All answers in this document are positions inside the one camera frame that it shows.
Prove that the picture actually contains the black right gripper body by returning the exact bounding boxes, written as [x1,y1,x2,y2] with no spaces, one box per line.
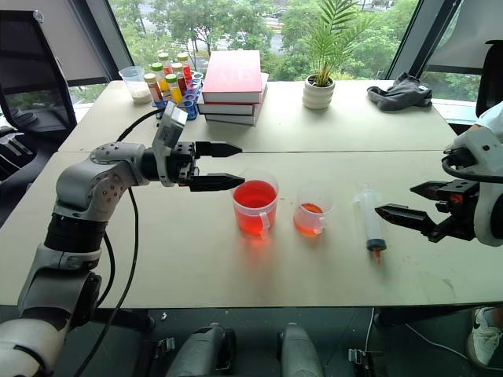
[426,179,481,243]

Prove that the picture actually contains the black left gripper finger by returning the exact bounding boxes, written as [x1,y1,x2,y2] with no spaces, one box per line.
[189,172,247,193]
[195,141,244,159]

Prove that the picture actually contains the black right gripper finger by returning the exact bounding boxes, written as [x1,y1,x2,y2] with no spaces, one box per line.
[409,181,453,201]
[374,203,438,236]

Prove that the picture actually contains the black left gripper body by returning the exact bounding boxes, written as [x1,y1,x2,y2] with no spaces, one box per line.
[172,141,200,188]

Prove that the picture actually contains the clear plastic syringe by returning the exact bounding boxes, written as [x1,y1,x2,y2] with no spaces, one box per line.
[353,184,388,265]

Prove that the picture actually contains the large beaker red liquid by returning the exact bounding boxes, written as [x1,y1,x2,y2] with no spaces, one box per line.
[231,170,281,242]

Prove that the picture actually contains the small beaker orange liquid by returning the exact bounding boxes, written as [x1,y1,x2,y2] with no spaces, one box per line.
[292,187,336,238]

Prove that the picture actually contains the red book white pages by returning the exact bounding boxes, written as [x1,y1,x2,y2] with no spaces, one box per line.
[196,72,270,118]

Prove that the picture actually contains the blue test tube rack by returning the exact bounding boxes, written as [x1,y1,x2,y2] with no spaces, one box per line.
[152,71,204,121]

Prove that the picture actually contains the green-capped vial yellow liquid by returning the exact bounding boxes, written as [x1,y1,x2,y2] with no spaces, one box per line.
[164,73,184,106]
[150,62,171,96]

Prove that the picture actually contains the thick red hardcover book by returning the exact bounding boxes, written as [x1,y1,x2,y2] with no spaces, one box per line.
[200,49,264,105]

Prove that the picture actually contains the cream-capped vial red liquid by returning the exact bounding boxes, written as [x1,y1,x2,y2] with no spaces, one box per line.
[176,52,194,86]
[171,62,188,96]
[157,49,174,76]

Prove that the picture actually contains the clear beaker with white powder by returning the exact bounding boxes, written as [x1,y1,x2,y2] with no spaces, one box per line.
[118,65,154,105]

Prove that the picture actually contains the black table leg bar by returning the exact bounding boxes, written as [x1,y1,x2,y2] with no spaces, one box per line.
[93,308,156,331]
[374,303,485,328]

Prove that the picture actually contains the person in light shirt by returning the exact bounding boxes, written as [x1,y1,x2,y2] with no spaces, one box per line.
[468,101,503,145]

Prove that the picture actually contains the grey crumpled cloth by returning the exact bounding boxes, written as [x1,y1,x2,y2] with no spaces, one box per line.
[365,71,434,112]

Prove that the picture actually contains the white sneaker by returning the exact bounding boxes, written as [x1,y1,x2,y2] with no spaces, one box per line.
[464,306,503,369]

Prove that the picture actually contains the green plant in white pot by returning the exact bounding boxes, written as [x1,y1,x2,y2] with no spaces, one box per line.
[300,0,375,111]

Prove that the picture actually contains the black chair backrest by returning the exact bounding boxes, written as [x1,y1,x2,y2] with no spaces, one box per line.
[475,38,503,119]

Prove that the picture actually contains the grey rounded shape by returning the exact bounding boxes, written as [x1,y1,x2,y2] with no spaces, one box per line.
[163,322,237,377]
[276,322,326,377]

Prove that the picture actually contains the black mesh office chair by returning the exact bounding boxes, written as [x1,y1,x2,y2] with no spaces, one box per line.
[0,9,79,184]

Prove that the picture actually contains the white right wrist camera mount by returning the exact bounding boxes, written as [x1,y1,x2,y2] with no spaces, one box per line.
[472,178,503,248]

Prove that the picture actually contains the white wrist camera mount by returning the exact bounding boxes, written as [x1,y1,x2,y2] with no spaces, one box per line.
[152,101,189,188]
[472,178,503,248]

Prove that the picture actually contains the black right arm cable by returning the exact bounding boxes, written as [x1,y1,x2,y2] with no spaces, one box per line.
[441,154,503,185]

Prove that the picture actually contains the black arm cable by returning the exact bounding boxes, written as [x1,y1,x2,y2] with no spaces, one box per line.
[441,154,503,185]
[72,108,165,377]

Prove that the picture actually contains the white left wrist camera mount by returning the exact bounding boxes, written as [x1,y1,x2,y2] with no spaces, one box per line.
[152,101,189,188]

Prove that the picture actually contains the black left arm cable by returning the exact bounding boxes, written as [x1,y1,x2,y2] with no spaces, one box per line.
[72,108,165,377]

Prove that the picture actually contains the thin white floor cable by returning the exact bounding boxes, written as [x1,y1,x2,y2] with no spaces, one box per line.
[364,307,469,353]

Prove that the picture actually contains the black strap buckle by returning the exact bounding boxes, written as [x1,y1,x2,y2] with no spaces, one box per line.
[347,346,385,369]
[150,336,177,361]

